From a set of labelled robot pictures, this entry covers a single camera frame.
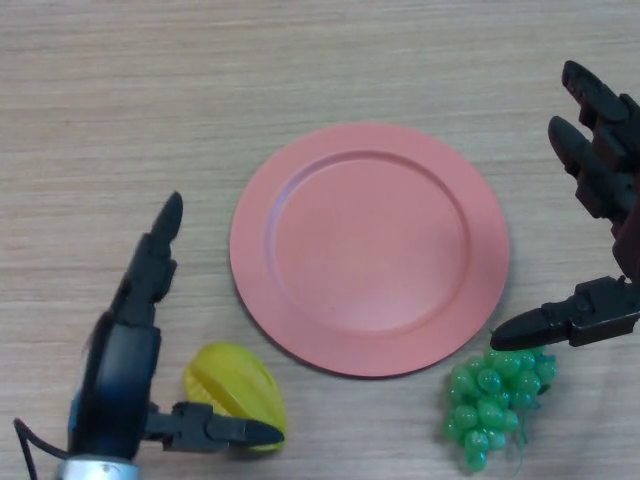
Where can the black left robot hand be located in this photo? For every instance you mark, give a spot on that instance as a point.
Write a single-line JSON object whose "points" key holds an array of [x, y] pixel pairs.
{"points": [[120, 380]]}

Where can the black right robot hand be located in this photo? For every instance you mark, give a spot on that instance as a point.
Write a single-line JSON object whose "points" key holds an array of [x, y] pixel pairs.
{"points": [[600, 175]]}

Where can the yellow starfruit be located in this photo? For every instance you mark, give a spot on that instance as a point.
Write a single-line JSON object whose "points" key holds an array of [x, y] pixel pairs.
{"points": [[240, 385]]}

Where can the pink round plate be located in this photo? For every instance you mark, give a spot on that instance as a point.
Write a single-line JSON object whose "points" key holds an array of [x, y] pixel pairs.
{"points": [[370, 245]]}

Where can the green grape bunch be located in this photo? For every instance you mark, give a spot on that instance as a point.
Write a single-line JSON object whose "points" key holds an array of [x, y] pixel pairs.
{"points": [[477, 405]]}

